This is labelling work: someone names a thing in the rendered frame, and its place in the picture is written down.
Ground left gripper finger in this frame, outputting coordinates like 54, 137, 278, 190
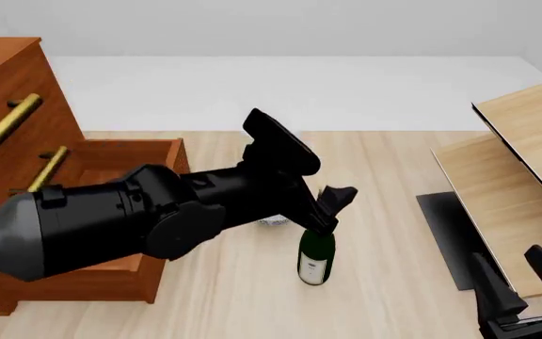
321, 184, 359, 218
306, 218, 339, 235

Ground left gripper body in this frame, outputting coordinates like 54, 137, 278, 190
283, 175, 340, 232

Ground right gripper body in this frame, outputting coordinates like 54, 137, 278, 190
476, 307, 542, 339

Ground dark green wine bottle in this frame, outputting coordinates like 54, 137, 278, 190
296, 226, 338, 286

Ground open wooden drawer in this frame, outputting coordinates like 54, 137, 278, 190
16, 137, 191, 305

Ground pale wooden rack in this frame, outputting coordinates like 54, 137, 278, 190
430, 73, 542, 299

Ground short brass drawer handle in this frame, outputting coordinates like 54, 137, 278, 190
8, 144, 71, 196

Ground wooden drawer with long handle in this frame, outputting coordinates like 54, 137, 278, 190
0, 43, 83, 156

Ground long brass drawer handle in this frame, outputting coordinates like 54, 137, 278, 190
0, 92, 44, 152

